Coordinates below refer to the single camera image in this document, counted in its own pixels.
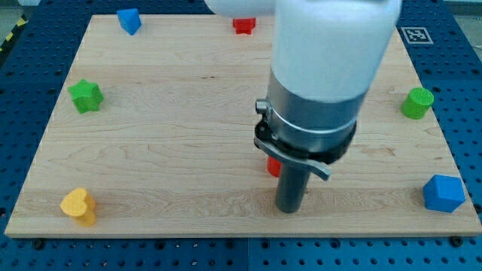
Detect green cylinder block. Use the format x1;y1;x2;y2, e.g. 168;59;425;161
401;87;435;120

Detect wooden board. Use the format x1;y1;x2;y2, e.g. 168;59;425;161
5;15;481;239

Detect grey cylindrical pointer tool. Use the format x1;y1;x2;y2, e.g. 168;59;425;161
254;120;356;213

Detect blue block top left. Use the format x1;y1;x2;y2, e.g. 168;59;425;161
116;8;142;35

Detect green star block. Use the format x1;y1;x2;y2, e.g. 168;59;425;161
67;79;104;114

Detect fiducial marker tag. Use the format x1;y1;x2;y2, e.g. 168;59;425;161
401;26;433;44

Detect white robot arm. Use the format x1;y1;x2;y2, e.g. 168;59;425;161
206;0;401;153

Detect yellow heart block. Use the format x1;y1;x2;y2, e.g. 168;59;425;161
60;187;96;227

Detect blue pentagon block right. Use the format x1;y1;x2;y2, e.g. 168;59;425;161
423;175;466;213

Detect red star block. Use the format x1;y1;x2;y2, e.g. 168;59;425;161
232;17;257;35

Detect red block behind pointer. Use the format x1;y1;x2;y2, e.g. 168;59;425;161
267;156;282;178

